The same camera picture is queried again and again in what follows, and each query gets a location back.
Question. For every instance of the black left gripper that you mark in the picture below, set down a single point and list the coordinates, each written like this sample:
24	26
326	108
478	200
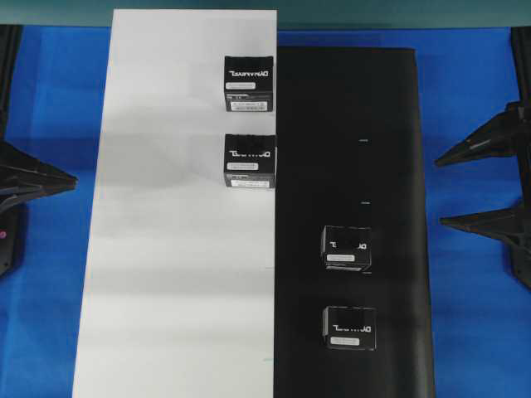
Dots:
14	220

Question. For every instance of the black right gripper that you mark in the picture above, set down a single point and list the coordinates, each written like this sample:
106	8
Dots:
497	138

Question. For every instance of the black Dynamixel box with tape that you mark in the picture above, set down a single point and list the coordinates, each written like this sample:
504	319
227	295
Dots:
249	160

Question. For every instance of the black base board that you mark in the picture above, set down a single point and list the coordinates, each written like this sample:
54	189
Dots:
350	154

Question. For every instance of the black Dynamixel box on black near-middle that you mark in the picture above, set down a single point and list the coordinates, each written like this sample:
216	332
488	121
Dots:
346	248

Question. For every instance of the white base board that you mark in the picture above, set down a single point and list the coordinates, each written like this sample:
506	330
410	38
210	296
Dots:
178	296

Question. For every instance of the black Dynamixel box on black front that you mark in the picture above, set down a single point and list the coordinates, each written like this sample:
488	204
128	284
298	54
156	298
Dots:
350	328

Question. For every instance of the black Dynamixel box far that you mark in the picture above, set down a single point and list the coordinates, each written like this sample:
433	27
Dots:
249	83

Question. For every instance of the blue table mat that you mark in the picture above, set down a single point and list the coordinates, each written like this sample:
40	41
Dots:
480	312

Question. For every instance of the black aluminium frame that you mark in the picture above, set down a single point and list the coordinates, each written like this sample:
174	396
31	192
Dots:
10	42

